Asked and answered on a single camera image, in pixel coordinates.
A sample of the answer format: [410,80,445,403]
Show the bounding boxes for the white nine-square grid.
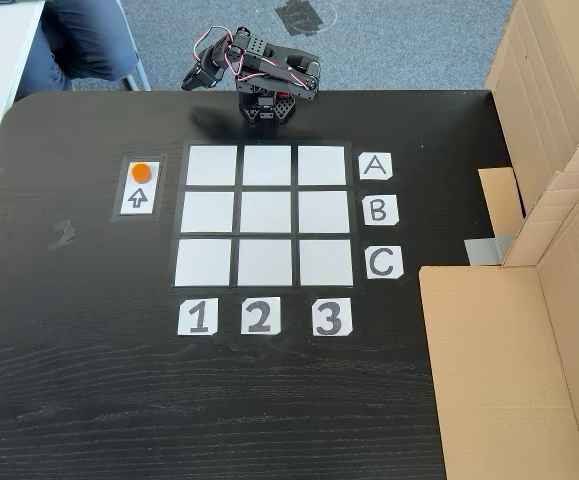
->
[168,139,368,296]

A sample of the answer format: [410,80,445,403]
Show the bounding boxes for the grey metal leg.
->
[120,52,153,93]

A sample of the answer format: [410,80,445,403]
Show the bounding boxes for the black floor tape patch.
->
[274,0,327,37]

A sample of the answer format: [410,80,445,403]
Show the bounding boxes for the person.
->
[15,0,139,104]

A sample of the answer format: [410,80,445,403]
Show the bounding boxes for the white paper sheet with arrow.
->
[111,153,169,224]

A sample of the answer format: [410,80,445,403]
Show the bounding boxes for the paper sheet letter A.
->
[358,152,394,181]

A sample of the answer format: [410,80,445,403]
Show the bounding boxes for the clear tape scraps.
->
[47,219,78,254]

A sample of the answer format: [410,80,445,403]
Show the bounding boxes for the paper sheet letter B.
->
[362,194,400,227]

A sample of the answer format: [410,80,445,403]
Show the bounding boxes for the paper sheet number 1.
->
[177,298,219,336]

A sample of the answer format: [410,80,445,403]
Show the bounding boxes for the paper sheet number 2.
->
[240,296,282,336]

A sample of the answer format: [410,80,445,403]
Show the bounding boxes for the paper sheet letter C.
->
[365,245,404,280]

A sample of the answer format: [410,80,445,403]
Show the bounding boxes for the paper sheet number 3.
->
[312,297,354,337]

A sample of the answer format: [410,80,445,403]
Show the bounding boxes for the brown cardboard wall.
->
[477,0,579,267]
[418,170,579,480]

